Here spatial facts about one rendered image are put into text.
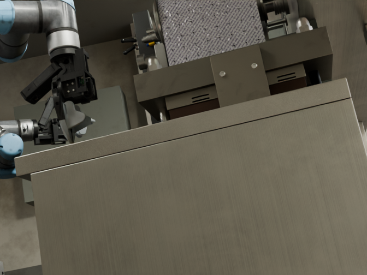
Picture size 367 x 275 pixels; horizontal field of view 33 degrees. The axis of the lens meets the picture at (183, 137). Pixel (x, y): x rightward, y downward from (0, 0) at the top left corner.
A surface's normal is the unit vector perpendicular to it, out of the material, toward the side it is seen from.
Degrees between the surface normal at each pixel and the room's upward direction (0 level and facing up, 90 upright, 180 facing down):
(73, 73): 90
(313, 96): 90
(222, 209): 90
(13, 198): 90
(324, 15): 180
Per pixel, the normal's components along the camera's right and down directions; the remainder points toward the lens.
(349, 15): 0.18, 0.95
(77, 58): -0.22, -0.22
